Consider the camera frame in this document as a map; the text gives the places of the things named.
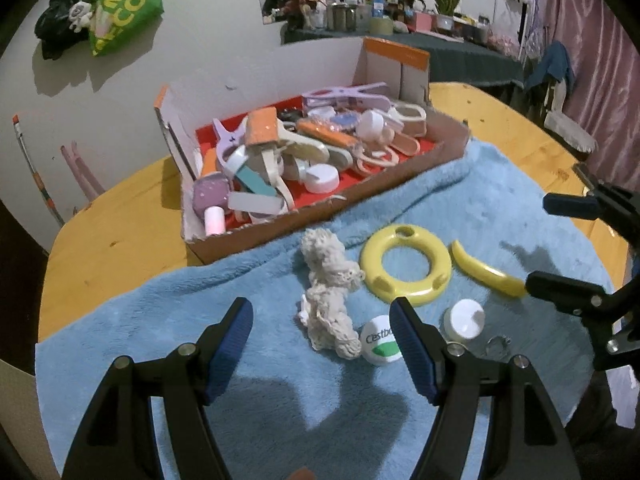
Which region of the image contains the white chair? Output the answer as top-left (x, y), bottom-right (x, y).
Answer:
top-left (542, 80), bottom-right (598, 153)

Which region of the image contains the white bottle cap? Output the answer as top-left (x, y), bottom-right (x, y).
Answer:
top-left (440, 299), bottom-right (486, 343)

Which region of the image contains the cardboard box with orange flaps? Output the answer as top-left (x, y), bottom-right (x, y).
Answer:
top-left (152, 36), bottom-right (472, 266)

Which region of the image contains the white round bottle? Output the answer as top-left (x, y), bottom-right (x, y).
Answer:
top-left (357, 110), bottom-right (386, 140)

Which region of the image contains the yellow plastic ring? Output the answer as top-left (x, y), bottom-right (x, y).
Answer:
top-left (359, 224), bottom-right (453, 307)

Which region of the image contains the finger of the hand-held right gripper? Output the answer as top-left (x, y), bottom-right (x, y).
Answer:
top-left (542, 162), bottom-right (640, 251)
top-left (525, 270), bottom-right (640, 373)

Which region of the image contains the orange and white brush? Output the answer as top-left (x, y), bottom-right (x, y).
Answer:
top-left (296, 119), bottom-right (353, 148)

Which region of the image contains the large purple clothes peg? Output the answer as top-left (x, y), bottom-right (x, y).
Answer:
top-left (301, 81), bottom-right (391, 111)

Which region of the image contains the green shopping bag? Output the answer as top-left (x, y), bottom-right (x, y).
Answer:
top-left (82, 0), bottom-right (165, 57)

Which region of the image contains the green cloth covered table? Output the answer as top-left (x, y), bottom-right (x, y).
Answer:
top-left (280, 27), bottom-right (531, 93)

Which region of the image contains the yellow curved plastic piece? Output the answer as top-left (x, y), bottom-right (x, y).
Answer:
top-left (450, 239), bottom-right (530, 298)

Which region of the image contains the pink curtain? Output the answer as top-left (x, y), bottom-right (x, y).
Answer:
top-left (542, 0), bottom-right (640, 171)

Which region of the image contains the pink cylinder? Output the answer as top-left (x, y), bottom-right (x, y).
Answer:
top-left (204, 206), bottom-right (226, 236)

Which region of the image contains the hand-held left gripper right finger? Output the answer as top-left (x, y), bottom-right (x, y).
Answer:
top-left (389, 297), bottom-right (583, 480)

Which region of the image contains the purple mushroom shaped block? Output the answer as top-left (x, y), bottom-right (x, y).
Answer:
top-left (192, 172), bottom-right (231, 213)

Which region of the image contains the pink plastic handle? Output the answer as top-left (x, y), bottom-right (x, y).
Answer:
top-left (60, 142), bottom-right (106, 206)

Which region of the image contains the row of jars and bottles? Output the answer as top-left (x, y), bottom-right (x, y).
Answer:
top-left (305, 0), bottom-right (496, 43)

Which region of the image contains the blue cloth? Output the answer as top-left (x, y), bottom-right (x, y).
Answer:
top-left (525, 41), bottom-right (575, 93)

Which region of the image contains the blue fleece towel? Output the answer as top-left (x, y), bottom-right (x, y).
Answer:
top-left (35, 137), bottom-right (616, 480)

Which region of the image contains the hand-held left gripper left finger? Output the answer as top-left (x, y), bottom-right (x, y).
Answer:
top-left (60, 296), bottom-right (254, 480)

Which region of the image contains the purple plastic clip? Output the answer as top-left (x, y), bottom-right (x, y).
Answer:
top-left (212, 119), bottom-right (251, 181)

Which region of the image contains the white knotted rope toy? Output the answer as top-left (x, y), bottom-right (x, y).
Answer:
top-left (298, 228), bottom-right (367, 362)

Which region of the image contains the teal nail file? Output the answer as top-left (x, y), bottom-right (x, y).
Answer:
top-left (235, 162), bottom-right (275, 203)

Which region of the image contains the white plush toy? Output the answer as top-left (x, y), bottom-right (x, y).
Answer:
top-left (67, 0), bottom-right (96, 33)

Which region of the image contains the black plastic bag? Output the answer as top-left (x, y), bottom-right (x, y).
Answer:
top-left (34, 0), bottom-right (96, 61)

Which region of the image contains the plain white cap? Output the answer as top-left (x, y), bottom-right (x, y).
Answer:
top-left (301, 165), bottom-right (340, 194)

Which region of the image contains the white cap with green label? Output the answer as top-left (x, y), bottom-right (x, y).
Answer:
top-left (359, 314), bottom-right (405, 367)

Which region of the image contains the orange sponge block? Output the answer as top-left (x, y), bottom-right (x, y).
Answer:
top-left (246, 107), bottom-right (279, 147)

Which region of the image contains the silver jewelled ring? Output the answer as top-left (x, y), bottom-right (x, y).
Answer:
top-left (482, 336), bottom-right (511, 360)

